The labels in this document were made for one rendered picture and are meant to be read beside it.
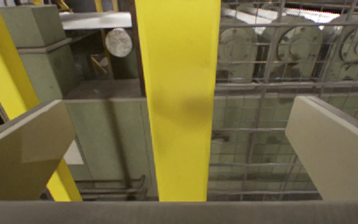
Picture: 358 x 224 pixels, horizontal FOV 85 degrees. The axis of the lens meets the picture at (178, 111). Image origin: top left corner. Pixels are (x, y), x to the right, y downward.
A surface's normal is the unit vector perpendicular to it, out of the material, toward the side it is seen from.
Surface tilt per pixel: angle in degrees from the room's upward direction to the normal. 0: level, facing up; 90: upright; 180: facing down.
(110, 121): 90
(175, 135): 90
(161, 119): 90
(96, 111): 90
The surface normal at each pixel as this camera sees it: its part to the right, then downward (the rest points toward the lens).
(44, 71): 0.00, 0.51
